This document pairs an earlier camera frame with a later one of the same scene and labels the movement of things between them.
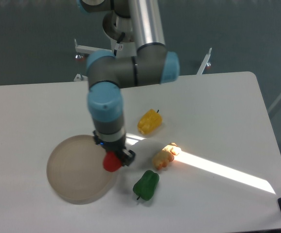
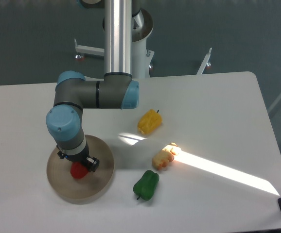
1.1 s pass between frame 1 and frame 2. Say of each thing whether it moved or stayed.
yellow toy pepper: stayed
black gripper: moved
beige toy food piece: stayed
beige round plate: stayed
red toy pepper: moved
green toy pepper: stayed
